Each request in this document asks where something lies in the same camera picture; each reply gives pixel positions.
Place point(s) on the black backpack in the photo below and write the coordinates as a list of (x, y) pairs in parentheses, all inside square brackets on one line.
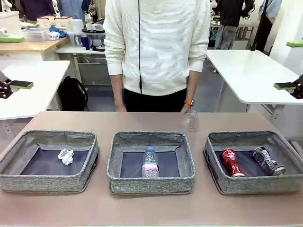
[(72, 94)]

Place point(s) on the grey fabric basket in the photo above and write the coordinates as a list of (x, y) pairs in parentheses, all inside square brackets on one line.
[(255, 185), (47, 182), (132, 185)]

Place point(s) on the dark blue bottle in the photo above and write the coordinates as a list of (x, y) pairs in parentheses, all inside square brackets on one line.
[(85, 42)]

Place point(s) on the blue cloth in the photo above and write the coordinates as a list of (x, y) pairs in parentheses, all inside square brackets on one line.
[(62, 33)]

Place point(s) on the clear bottle with pink label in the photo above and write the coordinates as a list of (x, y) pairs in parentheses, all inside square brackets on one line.
[(150, 163)]

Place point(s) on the bystander in light blue shirt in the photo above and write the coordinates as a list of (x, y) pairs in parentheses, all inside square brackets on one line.
[(265, 35)]

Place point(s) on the white plastic mesh basket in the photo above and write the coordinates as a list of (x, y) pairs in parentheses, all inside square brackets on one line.
[(34, 35)]

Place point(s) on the white table with metal legs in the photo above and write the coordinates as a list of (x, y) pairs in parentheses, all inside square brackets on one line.
[(71, 49)]

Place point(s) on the wooden top table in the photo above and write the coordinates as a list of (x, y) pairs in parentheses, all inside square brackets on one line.
[(35, 46)]

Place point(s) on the person's left hand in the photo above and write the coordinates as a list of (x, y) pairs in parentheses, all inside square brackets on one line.
[(185, 109)]

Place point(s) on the clear plastic storage bin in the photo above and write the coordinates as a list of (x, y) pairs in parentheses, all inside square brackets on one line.
[(97, 37)]

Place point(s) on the small black device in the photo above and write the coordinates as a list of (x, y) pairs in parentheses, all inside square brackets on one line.
[(98, 48)]

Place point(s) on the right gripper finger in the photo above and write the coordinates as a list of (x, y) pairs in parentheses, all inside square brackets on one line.
[(296, 43), (298, 88)]

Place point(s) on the white box with wooden rim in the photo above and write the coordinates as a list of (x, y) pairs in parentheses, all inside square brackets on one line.
[(54, 23)]

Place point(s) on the person's left forearm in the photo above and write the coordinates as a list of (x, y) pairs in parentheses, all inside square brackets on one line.
[(192, 86)]

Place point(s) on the white printed packet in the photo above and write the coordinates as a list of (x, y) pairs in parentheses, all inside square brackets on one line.
[(53, 36)]

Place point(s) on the crushed black Pepsi can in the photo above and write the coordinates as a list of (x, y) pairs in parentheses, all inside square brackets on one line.
[(267, 160)]

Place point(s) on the person's right forearm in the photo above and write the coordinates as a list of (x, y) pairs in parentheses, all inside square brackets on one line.
[(117, 91)]

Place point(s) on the person's black trousers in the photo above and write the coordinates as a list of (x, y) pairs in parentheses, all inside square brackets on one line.
[(156, 102)]

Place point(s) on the person's right hand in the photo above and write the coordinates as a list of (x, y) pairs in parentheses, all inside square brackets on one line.
[(121, 109)]

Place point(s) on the white cylinder roll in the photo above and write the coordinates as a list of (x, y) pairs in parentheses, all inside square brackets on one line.
[(77, 25)]

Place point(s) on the white paper ball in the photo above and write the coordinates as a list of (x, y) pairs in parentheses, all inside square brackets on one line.
[(66, 156)]

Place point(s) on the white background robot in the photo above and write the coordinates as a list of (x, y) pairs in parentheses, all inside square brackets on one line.
[(214, 4)]

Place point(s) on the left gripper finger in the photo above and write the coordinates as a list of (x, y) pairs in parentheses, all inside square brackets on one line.
[(21, 85), (9, 39)]

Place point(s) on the clear crushed plastic bottle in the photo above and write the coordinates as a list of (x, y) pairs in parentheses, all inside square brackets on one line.
[(189, 121)]

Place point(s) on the orange wristband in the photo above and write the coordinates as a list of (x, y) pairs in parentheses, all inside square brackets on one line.
[(189, 102)]

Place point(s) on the large white storage box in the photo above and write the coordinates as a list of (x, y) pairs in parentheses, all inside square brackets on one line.
[(11, 21)]

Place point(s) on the bystander in dark jacket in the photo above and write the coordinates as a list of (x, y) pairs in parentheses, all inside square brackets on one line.
[(233, 14)]

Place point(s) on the crushed red cola can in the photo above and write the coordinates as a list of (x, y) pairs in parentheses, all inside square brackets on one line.
[(232, 163)]

